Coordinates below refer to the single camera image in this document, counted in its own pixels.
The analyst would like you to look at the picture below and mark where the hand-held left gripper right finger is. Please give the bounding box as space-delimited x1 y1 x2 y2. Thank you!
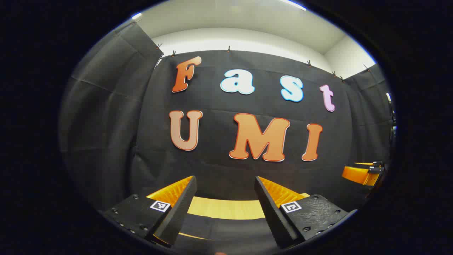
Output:
254 176 351 249

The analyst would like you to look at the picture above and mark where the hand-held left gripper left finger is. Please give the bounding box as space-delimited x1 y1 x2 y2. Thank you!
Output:
103 176 197 247

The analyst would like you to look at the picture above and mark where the black backdrop cloth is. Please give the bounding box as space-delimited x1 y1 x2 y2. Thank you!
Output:
58 22 396 245

